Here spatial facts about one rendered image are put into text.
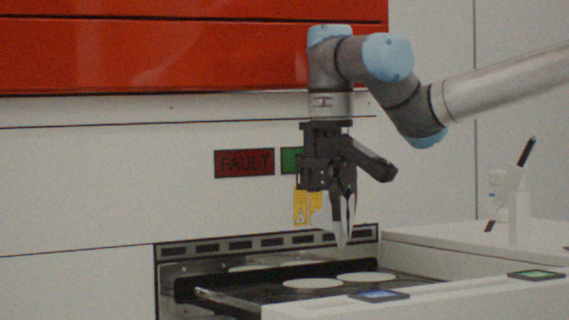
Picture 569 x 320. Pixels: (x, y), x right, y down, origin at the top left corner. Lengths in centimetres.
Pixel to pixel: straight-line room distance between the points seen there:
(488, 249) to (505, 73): 30
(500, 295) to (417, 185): 258
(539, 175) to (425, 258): 242
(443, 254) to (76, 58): 70
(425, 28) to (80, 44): 241
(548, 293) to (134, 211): 70
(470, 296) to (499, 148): 284
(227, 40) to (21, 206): 43
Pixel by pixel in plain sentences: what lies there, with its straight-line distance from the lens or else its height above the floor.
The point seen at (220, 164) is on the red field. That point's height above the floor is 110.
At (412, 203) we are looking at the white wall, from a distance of 406.
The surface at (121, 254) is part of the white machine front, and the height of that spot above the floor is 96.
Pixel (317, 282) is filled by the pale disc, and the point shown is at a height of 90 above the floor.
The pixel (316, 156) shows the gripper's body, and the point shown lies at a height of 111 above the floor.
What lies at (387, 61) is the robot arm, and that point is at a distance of 178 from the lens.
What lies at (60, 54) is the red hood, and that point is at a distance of 180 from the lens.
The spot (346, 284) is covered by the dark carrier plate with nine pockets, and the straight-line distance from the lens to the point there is 193.
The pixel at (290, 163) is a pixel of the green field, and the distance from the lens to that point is 203.
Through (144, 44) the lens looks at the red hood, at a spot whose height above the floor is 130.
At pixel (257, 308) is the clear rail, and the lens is 173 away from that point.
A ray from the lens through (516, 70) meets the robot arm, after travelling 180.
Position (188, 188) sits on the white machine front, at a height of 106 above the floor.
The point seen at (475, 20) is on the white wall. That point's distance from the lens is 423.
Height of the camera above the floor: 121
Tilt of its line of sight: 3 degrees down
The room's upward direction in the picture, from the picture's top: 1 degrees counter-clockwise
